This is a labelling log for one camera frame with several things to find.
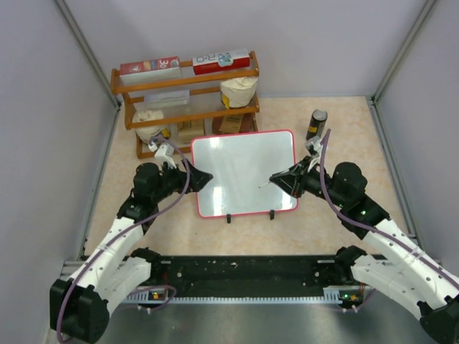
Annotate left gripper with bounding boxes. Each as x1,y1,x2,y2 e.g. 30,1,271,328
152,158,212,203

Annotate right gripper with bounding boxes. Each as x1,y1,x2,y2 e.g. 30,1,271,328
270,156,347,208

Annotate pink framed whiteboard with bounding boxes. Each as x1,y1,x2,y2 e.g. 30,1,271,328
191,130,298,218

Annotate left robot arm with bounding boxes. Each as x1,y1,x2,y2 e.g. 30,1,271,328
49,159,213,343

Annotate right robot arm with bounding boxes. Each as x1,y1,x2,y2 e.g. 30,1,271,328
269,156,458,343

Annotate small tan box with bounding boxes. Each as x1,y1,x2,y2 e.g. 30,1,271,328
177,120,205,144

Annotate white bag bottom shelf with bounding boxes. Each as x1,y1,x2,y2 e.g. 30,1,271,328
133,110,169,144

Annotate white bag shelf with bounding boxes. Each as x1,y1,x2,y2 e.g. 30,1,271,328
133,110,169,144
219,77,258,109

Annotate black drink can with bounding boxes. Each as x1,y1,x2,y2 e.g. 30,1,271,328
306,109,328,140

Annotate wooden three-tier shelf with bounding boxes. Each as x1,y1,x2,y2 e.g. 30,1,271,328
110,52,260,159

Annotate brown cardboard box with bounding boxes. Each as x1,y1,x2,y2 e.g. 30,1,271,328
212,113,253,135

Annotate clear plastic container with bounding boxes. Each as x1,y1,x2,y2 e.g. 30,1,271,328
143,90,190,110

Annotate white bag middle shelf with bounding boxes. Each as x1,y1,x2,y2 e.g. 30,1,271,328
219,77,258,109

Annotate red toothpaste box left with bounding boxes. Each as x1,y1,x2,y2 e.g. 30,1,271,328
119,56,182,85

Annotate red white box right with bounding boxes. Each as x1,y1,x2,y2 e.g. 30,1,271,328
192,49,250,75

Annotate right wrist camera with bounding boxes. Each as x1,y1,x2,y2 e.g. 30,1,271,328
305,135,323,172

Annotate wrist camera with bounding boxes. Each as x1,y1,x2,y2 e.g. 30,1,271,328
305,135,323,172
148,137,177,169

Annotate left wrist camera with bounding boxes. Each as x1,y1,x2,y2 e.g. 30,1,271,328
148,137,177,169

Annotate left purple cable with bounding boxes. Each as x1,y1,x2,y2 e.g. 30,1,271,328
57,135,191,343

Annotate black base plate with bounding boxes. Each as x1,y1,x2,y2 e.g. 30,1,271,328
121,254,366,297

